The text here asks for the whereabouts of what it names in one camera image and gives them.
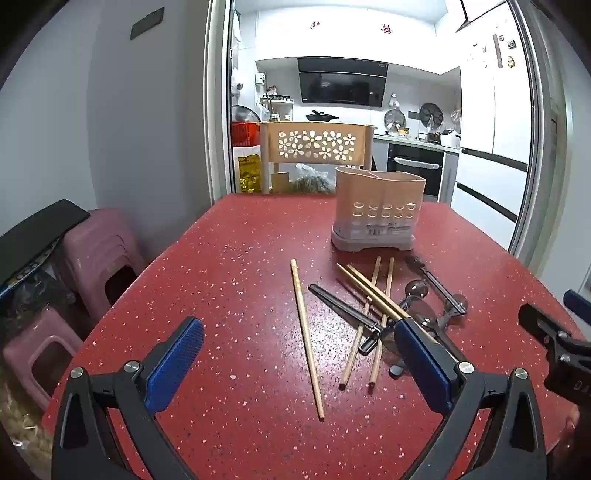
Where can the small cardboard box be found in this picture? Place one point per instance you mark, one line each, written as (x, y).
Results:
(280, 182)

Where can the bag of green vegetables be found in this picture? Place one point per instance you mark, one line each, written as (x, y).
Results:
(309, 182)

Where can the white wall cabinets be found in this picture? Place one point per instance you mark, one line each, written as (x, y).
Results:
(351, 41)

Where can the printed wooden chopstick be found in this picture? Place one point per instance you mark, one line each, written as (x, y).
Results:
(304, 332)

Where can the dark wall switch plate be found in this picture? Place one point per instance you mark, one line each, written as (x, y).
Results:
(147, 23)

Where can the black built-in oven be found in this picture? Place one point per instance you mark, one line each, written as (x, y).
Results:
(415, 173)

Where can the golden chopstick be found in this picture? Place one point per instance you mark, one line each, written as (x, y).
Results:
(358, 282)
(369, 284)

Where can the dark chopsticks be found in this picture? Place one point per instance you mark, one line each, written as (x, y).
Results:
(337, 304)

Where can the red plastic basket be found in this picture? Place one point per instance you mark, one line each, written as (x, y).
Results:
(244, 134)

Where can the plain wooden chopstick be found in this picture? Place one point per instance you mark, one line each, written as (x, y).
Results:
(349, 360)
(388, 277)

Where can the round metal rack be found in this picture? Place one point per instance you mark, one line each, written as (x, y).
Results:
(395, 120)

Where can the black wok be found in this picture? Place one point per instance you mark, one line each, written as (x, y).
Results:
(321, 116)

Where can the tall pink plastic stool stack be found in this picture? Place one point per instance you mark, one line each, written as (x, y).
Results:
(92, 249)

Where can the white refrigerator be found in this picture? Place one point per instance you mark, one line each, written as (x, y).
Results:
(485, 115)

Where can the yellow foil bag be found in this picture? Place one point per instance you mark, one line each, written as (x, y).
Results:
(249, 175)

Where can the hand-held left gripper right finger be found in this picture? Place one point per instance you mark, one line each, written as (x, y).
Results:
(420, 364)

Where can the dark round tray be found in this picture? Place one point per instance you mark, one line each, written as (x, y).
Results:
(431, 115)

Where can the person's right hand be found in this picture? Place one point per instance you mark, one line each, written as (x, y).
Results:
(571, 429)

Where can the beige plastic utensil holder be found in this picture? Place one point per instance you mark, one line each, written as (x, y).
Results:
(378, 198)

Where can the white spice shelf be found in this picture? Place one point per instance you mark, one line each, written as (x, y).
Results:
(277, 108)

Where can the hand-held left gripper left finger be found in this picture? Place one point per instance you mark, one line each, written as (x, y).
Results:
(178, 360)

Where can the black range hood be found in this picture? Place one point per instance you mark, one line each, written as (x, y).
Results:
(341, 85)

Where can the low pink plastic stool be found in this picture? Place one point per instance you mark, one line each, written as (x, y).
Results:
(46, 323)

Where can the metal pot lid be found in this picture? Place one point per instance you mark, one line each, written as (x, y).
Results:
(242, 114)

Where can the beige flower-pattern storage cart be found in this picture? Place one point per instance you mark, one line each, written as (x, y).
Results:
(270, 138)

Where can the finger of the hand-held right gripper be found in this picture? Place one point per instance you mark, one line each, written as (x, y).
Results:
(535, 318)
(579, 302)

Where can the silver door frame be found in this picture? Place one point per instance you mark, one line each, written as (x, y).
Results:
(219, 115)
(542, 138)

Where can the white rice cooker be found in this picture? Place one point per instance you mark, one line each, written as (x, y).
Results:
(450, 138)

